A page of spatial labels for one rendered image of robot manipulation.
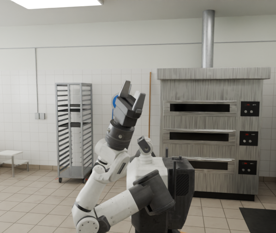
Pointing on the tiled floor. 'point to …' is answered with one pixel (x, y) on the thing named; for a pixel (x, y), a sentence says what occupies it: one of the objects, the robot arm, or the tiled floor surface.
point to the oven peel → (149, 105)
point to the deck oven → (214, 126)
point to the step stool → (11, 160)
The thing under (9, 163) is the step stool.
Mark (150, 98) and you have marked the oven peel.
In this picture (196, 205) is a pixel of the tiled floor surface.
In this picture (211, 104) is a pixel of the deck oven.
